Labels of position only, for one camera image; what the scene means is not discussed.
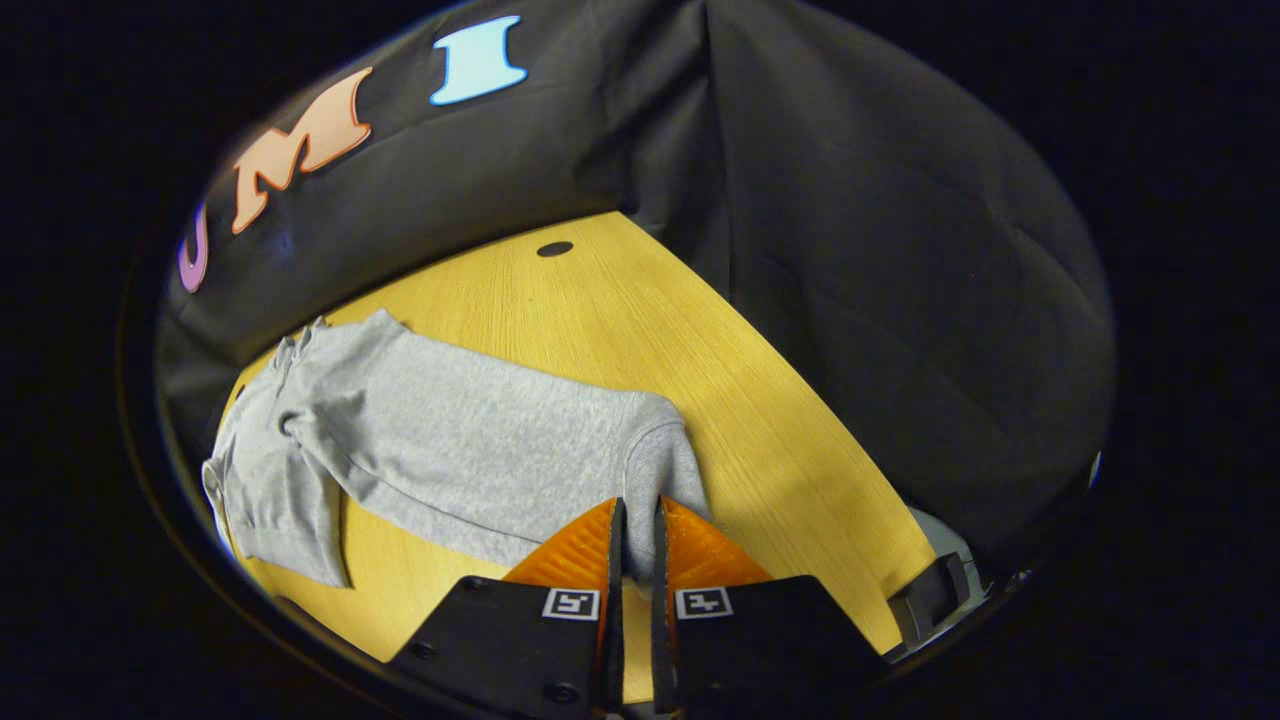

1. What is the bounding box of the black backdrop cloth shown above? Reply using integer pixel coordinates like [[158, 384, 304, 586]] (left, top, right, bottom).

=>
[[155, 0, 1116, 571]]

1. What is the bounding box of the dark grey object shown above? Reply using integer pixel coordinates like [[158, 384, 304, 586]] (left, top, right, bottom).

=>
[[888, 508, 991, 656]]

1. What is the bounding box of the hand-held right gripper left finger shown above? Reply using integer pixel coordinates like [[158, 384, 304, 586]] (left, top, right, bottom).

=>
[[385, 497, 628, 720]]

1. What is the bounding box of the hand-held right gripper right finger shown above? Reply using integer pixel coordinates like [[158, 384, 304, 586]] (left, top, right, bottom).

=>
[[650, 495, 891, 716]]

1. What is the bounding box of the grey sweatshirt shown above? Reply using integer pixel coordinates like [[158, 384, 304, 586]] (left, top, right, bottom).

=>
[[200, 308, 713, 589]]

